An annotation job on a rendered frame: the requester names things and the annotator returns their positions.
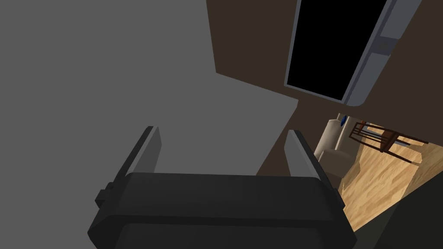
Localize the beige armchair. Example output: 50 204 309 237
313 117 355 180

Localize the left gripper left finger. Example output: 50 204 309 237
113 126 162 185

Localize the brown wooden chair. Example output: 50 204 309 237
349 121 430 164

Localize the dark window with grey frame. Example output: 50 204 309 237
283 0 424 107

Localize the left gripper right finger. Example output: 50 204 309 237
283 129 334 189

